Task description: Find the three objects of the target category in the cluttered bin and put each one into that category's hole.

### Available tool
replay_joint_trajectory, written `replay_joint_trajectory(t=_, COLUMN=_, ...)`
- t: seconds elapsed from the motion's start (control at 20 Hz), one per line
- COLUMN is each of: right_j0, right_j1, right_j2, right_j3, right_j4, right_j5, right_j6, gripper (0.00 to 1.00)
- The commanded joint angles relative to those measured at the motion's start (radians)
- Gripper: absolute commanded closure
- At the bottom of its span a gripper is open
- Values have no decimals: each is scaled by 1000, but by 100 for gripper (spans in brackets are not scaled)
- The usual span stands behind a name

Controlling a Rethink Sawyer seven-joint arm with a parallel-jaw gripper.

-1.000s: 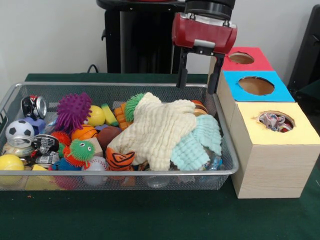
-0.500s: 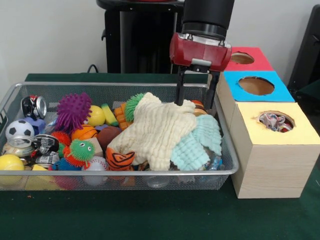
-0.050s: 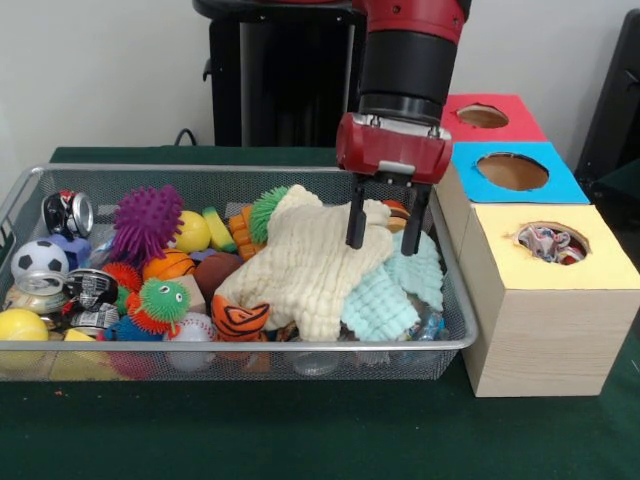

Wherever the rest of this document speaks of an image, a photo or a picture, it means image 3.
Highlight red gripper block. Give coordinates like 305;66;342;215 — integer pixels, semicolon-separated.
335;112;454;258

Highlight light blue muslin cloth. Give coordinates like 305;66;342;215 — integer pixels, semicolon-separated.
341;230;445;342

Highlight cream muslin cloth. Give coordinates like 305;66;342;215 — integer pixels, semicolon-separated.
217;183;395;342

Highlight confetti print cloth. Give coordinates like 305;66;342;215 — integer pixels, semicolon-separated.
517;224;586;265

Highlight wooden box with three holes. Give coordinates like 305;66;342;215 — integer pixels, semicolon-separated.
415;93;640;399

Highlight orange tiger striped toy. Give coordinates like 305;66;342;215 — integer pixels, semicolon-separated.
210;293;271;342

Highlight brown ball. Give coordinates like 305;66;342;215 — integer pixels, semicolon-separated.
193;252;245;302

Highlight smooth yellow ball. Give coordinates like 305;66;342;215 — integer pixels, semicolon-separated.
174;209;213;254

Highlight orange toy basketball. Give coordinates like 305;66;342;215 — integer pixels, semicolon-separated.
143;249;197;282

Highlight dark green table cloth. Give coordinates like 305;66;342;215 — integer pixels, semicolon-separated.
0;145;640;480
597;158;640;204

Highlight green spiky monster toy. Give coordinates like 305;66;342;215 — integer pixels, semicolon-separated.
105;278;191;342

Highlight purple spiky ball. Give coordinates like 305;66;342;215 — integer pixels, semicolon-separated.
109;183;186;262

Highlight black and white soccer ball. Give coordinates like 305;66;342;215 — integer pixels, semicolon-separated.
10;240;70;284

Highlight yellow tennis ball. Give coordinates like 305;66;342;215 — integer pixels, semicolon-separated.
0;308;51;342

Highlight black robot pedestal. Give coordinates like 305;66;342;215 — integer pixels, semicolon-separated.
192;0;404;149

